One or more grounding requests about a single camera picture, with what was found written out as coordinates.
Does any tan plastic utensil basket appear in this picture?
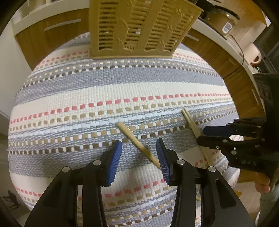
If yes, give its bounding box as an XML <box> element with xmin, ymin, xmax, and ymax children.
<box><xmin>89</xmin><ymin>0</ymin><xmax>203</xmax><ymax>59</ymax></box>

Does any person right hand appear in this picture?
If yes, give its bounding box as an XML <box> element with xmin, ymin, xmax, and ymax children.
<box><xmin>254</xmin><ymin>172</ymin><xmax>270</xmax><ymax>193</ymax></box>

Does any wooden chopstick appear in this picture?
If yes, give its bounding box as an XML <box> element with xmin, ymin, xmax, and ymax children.
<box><xmin>184</xmin><ymin>108</ymin><xmax>211</xmax><ymax>166</ymax></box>
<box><xmin>181</xmin><ymin>108</ymin><xmax>213</xmax><ymax>169</ymax></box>
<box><xmin>117</xmin><ymin>122</ymin><xmax>161</xmax><ymax>169</ymax></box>

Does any brown rice cooker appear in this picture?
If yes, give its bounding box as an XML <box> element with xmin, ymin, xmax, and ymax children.
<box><xmin>204</xmin><ymin>5</ymin><xmax>240</xmax><ymax>36</ymax></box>

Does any striped woven table cloth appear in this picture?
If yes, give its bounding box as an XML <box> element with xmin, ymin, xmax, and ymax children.
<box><xmin>7</xmin><ymin>33</ymin><xmax>240</xmax><ymax>226</ymax></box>

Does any black power cable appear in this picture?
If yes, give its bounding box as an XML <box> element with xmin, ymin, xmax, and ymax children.
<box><xmin>224</xmin><ymin>32</ymin><xmax>245</xmax><ymax>79</ymax></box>

